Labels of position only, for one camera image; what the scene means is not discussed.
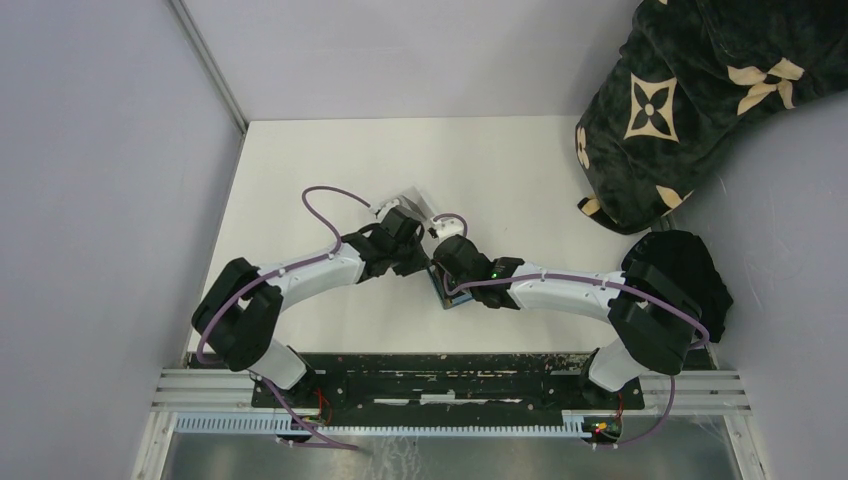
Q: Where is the blue leather card holder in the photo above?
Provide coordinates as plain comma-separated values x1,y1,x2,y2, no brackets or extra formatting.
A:
428,265,473,310

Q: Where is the clear plastic card box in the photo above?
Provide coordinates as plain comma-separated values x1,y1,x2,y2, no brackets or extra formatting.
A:
377,185,439,224

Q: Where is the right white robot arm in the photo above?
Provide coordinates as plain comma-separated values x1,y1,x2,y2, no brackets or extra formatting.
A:
432,236,710,408

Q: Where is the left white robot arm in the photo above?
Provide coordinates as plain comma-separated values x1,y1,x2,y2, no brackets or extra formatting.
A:
191,205,430,407

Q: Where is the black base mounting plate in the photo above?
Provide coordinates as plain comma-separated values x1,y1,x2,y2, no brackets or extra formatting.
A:
284,353,645,427

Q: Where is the black cloth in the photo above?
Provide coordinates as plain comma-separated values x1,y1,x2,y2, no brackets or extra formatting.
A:
621,230,733,343

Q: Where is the black floral patterned blanket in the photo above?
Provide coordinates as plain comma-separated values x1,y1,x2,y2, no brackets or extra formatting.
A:
575,1,847,235

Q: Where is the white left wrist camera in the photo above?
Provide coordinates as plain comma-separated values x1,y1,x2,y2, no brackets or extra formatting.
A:
369,197,404,222

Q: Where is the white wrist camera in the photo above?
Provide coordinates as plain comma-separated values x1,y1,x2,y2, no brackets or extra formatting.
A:
428,218,465,241
369,197,404,222

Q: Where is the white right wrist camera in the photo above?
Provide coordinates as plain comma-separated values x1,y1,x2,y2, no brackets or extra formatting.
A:
428,218,465,241

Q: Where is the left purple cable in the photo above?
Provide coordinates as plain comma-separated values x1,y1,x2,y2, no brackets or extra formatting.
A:
196,186,372,452

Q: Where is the white slotted cable duct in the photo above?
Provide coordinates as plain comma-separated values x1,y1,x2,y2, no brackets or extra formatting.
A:
174,413,590,439

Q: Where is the aluminium rail frame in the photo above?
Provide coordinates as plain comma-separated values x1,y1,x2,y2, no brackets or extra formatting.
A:
151,369,752,416

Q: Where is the aluminium corner post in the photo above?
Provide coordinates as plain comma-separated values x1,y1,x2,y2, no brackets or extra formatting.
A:
165,0,249,137

